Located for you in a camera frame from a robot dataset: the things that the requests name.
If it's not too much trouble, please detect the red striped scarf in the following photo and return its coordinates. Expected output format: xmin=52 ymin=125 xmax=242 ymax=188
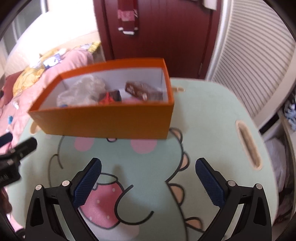
xmin=117 ymin=0 xmax=139 ymax=36

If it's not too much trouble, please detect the brown printed small carton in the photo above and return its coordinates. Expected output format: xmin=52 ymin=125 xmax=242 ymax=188
xmin=125 ymin=81 xmax=163 ymax=101

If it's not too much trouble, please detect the brown box red symbol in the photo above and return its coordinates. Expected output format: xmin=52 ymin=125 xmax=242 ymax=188
xmin=98 ymin=90 xmax=122 ymax=104

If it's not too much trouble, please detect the orange cardboard box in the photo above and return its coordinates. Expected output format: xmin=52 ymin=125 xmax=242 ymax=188
xmin=28 ymin=58 xmax=174 ymax=139

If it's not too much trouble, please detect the white louvered closet door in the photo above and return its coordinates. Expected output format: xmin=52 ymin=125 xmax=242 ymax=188
xmin=206 ymin=1 xmax=295 ymax=128

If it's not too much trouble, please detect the pink bed quilt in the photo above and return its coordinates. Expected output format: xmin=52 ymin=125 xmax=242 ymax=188
xmin=0 ymin=49 xmax=95 ymax=149

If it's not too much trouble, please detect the dark red wooden door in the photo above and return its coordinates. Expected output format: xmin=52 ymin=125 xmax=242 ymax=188
xmin=93 ymin=1 xmax=222 ymax=79

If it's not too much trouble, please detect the clear plastic cup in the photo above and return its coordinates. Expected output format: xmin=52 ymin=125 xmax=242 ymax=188
xmin=56 ymin=74 xmax=106 ymax=107

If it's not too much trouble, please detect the smartphone on bed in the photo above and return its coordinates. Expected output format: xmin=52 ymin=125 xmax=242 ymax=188
xmin=43 ymin=53 xmax=61 ymax=69

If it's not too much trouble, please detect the yellow pillow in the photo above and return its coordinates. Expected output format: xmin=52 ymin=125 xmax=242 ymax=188
xmin=13 ymin=48 xmax=68 ymax=97

